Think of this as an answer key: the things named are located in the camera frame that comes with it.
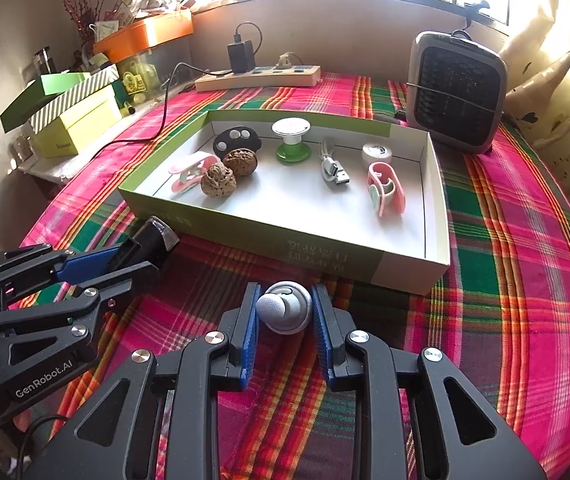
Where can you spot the grey portable heater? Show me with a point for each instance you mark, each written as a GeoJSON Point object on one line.
{"type": "Point", "coordinates": [456, 90]}

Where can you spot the orange storage box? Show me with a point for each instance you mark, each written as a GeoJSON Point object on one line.
{"type": "Point", "coordinates": [145, 34]}

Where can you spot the pink cable winder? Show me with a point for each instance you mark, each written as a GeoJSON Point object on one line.
{"type": "Point", "coordinates": [188, 171]}

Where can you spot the black oval remote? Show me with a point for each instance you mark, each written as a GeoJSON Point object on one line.
{"type": "Point", "coordinates": [236, 138]}

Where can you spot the yellow toy figure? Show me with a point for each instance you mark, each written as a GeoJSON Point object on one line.
{"type": "Point", "coordinates": [140, 80]}

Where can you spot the green white cardboard box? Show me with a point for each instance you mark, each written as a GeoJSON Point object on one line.
{"type": "Point", "coordinates": [318, 213]}

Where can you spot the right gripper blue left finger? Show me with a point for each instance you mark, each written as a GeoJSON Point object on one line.
{"type": "Point", "coordinates": [158, 406]}

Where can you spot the black charger adapter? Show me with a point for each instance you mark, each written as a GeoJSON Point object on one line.
{"type": "Point", "coordinates": [241, 56]}

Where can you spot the green white cable spool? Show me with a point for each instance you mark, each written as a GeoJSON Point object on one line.
{"type": "Point", "coordinates": [291, 131]}

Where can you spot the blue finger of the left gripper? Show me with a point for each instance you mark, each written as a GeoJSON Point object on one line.
{"type": "Point", "coordinates": [116, 289]}
{"type": "Point", "coordinates": [27, 270]}

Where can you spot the yellow green shoebox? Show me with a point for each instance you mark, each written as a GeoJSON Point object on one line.
{"type": "Point", "coordinates": [59, 132]}

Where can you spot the plaid bed cloth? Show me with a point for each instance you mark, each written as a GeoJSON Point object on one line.
{"type": "Point", "coordinates": [501, 312]}

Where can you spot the brown walnut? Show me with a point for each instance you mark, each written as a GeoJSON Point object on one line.
{"type": "Point", "coordinates": [242, 161]}
{"type": "Point", "coordinates": [218, 181]}

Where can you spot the beige plug on strip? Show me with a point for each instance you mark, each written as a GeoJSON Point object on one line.
{"type": "Point", "coordinates": [285, 61]}

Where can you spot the beige power strip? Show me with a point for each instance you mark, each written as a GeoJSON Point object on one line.
{"type": "Point", "coordinates": [305, 76]}

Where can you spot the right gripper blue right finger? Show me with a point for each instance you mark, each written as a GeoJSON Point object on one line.
{"type": "Point", "coordinates": [456, 432]}

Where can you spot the black rectangular device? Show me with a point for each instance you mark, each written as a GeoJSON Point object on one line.
{"type": "Point", "coordinates": [153, 242]}

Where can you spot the green box lid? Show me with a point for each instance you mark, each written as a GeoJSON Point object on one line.
{"type": "Point", "coordinates": [36, 95]}

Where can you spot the cream heart curtain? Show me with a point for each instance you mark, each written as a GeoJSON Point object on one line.
{"type": "Point", "coordinates": [537, 57]}

